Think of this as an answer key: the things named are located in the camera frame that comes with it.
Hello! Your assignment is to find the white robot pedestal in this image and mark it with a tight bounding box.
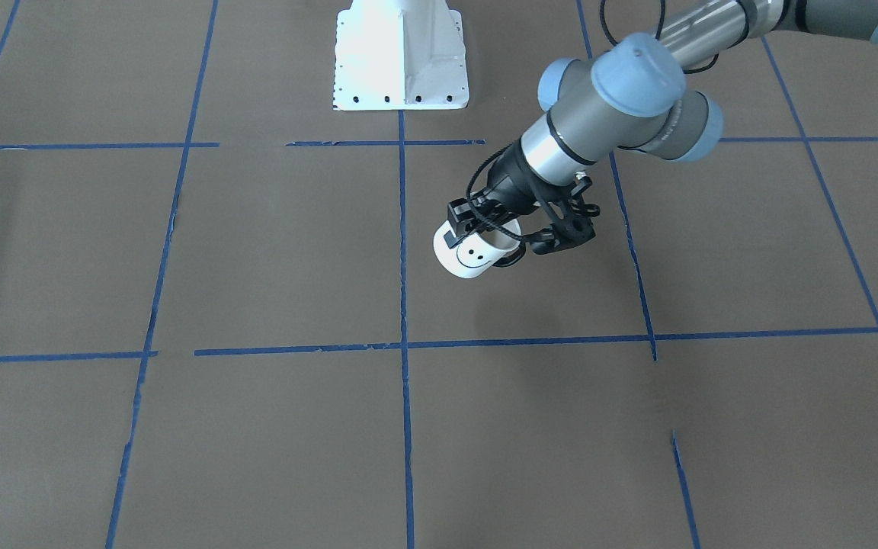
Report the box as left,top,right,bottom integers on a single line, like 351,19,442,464
332,1,470,111

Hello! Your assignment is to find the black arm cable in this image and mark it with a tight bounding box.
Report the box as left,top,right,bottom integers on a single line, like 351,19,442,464
466,0,722,237

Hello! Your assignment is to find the white smiley mug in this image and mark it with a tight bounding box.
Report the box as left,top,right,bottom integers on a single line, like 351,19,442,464
432,221,521,279

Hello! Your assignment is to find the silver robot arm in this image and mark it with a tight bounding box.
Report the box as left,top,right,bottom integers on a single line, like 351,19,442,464
434,1,878,271

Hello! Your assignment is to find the brown paper table cover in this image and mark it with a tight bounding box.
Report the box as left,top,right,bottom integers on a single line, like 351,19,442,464
0,1,878,548

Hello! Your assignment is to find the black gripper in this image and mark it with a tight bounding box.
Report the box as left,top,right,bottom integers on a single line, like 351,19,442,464
444,140,562,249

